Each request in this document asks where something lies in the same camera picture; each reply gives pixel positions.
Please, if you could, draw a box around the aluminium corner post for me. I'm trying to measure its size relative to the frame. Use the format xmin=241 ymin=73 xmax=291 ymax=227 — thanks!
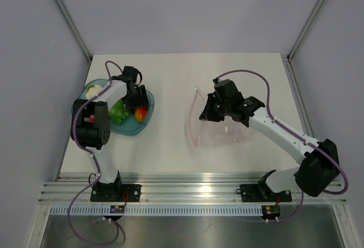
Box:
xmin=53 ymin=0 xmax=93 ymax=64
xmin=287 ymin=0 xmax=327 ymax=63

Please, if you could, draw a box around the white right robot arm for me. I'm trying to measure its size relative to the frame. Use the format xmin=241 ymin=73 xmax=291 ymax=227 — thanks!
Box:
xmin=199 ymin=79 xmax=339 ymax=200

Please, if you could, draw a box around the white cauliflower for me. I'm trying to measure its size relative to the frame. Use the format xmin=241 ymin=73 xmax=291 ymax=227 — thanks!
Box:
xmin=85 ymin=84 xmax=103 ymax=99

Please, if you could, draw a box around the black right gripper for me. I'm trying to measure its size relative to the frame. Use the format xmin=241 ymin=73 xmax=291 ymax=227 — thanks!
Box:
xmin=200 ymin=93 xmax=231 ymax=122

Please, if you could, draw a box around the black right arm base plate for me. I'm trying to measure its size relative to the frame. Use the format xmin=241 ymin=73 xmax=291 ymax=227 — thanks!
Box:
xmin=235 ymin=184 xmax=292 ymax=203

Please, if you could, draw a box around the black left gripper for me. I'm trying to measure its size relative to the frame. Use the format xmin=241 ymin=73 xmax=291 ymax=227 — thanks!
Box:
xmin=122 ymin=85 xmax=148 ymax=114

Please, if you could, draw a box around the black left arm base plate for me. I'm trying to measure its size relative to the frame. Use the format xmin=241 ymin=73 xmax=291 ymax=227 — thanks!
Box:
xmin=90 ymin=184 xmax=142 ymax=202

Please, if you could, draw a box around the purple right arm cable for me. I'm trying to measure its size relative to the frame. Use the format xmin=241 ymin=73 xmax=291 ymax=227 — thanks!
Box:
xmin=217 ymin=69 xmax=350 ymax=223

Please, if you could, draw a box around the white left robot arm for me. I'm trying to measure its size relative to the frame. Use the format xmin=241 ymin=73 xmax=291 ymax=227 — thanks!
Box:
xmin=71 ymin=66 xmax=155 ymax=203

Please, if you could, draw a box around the white slotted cable duct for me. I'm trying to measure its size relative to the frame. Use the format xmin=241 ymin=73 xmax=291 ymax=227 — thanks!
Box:
xmin=50 ymin=204 xmax=262 ymax=217

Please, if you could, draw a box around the teal plastic container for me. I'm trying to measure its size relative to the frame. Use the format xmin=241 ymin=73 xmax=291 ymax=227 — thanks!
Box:
xmin=79 ymin=78 xmax=155 ymax=137

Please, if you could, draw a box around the left aluminium corner post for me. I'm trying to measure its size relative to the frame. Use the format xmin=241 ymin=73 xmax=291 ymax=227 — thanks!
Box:
xmin=53 ymin=0 xmax=93 ymax=64

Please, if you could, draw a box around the aluminium frame rail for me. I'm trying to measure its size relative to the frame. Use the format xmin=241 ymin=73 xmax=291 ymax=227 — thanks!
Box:
xmin=38 ymin=173 xmax=348 ymax=205

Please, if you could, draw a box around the red orange mango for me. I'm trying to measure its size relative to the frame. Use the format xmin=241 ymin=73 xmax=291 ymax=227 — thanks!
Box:
xmin=134 ymin=106 xmax=148 ymax=123

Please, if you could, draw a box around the right aluminium corner post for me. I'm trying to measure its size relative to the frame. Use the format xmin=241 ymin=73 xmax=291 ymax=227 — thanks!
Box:
xmin=287 ymin=0 xmax=327 ymax=63

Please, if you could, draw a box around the green lettuce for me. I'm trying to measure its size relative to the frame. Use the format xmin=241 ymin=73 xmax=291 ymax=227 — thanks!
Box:
xmin=109 ymin=99 xmax=129 ymax=125

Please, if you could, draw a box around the clear pink zip top bag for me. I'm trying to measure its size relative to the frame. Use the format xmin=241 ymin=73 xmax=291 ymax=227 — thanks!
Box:
xmin=187 ymin=87 xmax=254 ymax=148

